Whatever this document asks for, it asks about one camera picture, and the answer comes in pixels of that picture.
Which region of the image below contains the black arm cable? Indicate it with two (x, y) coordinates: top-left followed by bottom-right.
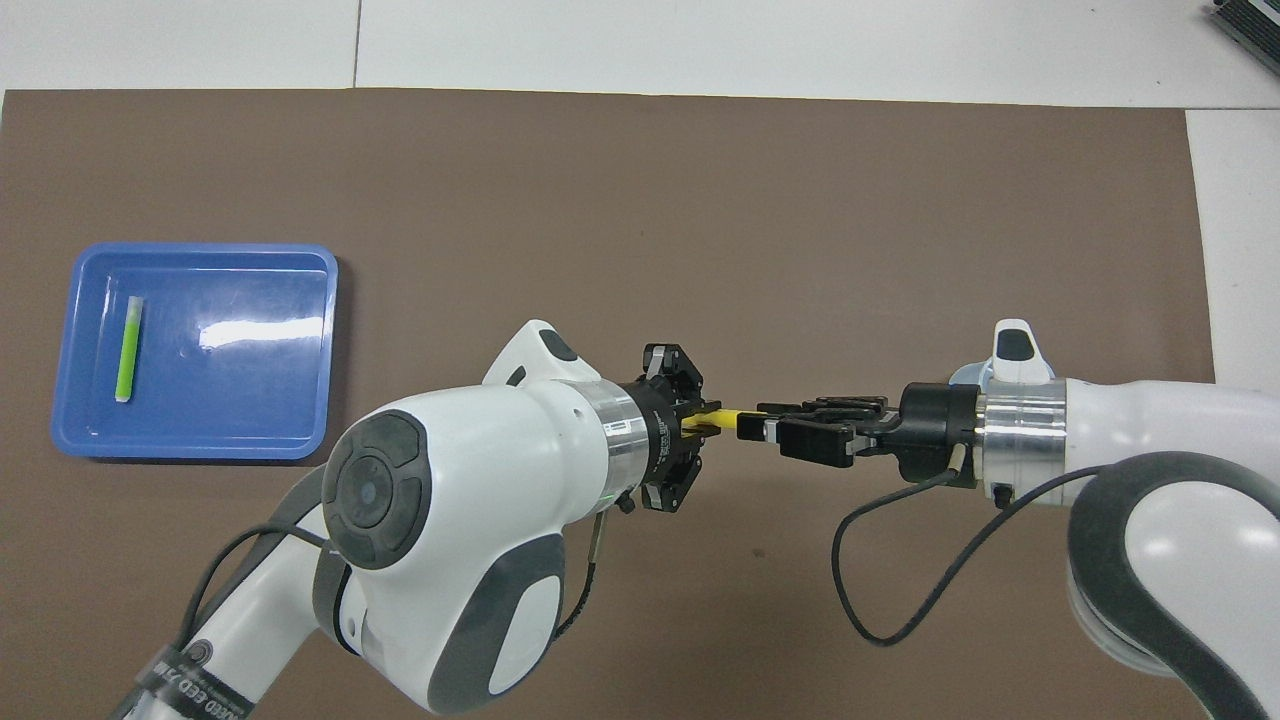
(832, 445), (1111, 646)
(170, 490), (611, 651)

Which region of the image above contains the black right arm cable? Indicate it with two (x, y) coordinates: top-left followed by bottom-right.
(832, 445), (1111, 646)

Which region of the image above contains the green pen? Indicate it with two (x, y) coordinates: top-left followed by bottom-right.
(115, 295), (144, 404)

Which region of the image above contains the brown table mat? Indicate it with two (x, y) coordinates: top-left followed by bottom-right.
(0, 88), (1259, 720)

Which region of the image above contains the grey ribbed device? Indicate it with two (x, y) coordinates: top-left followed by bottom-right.
(1207, 0), (1280, 77)

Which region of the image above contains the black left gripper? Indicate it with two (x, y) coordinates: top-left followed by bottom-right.
(630, 345), (704, 513)

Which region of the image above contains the blue plastic tray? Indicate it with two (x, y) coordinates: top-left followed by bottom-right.
(50, 242), (339, 461)

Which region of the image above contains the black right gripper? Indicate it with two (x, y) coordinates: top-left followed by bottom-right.
(740, 385), (986, 483)

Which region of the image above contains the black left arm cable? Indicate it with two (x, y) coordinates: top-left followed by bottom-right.
(170, 490), (611, 651)

